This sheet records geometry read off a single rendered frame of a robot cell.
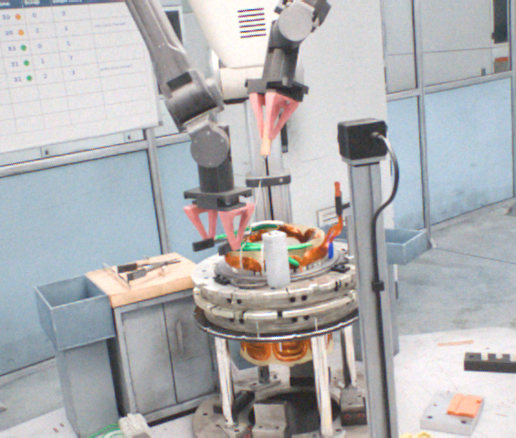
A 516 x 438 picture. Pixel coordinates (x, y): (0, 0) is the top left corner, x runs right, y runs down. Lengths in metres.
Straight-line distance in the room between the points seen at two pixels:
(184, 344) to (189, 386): 0.09
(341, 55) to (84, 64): 1.24
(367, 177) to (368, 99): 3.12
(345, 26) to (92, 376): 2.70
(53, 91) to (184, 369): 2.18
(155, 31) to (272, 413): 0.68
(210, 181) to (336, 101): 2.63
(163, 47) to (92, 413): 0.72
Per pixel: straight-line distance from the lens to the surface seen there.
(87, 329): 1.44
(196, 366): 1.54
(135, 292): 1.43
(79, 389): 1.50
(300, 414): 1.51
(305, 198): 3.70
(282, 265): 1.23
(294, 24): 1.27
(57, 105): 3.52
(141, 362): 1.49
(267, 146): 1.31
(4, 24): 3.45
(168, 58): 1.20
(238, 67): 1.72
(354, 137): 0.82
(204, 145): 1.12
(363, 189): 0.84
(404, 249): 1.54
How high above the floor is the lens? 1.50
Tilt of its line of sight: 14 degrees down
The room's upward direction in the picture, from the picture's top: 6 degrees counter-clockwise
